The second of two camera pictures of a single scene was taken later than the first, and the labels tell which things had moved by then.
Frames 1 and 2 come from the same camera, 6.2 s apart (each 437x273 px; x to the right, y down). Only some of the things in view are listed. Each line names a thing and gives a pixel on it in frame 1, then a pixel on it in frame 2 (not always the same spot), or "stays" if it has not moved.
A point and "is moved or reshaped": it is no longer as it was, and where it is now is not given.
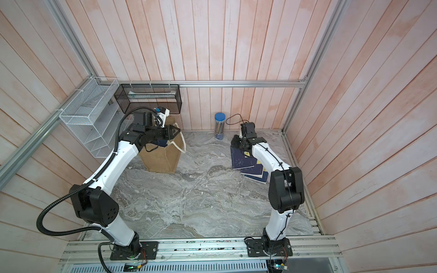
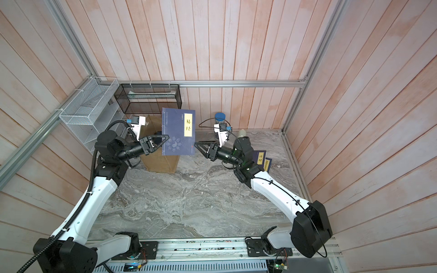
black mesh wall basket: (130, 96) stays
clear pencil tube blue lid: (219, 118) stays
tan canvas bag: (164, 160) stays
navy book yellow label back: (240, 159) is moved or reshaped
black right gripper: (235, 141) to (214, 153)
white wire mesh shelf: (94, 116) stays
